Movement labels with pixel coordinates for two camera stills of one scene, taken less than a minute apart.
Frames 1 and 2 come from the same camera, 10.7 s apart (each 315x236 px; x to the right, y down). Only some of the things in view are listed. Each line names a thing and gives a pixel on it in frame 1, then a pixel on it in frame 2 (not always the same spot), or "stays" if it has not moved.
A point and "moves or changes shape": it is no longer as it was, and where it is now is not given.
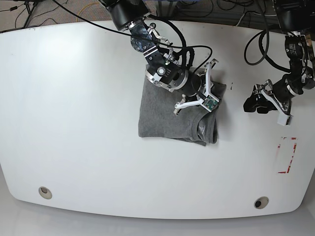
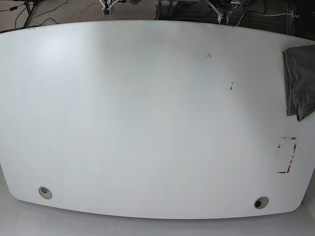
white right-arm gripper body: [283, 117] -> [220, 15]
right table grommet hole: [261, 202] stays
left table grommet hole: [45, 192] stays
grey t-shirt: [194, 123] moves or changes shape
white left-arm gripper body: [209, 102] -> [108, 7]
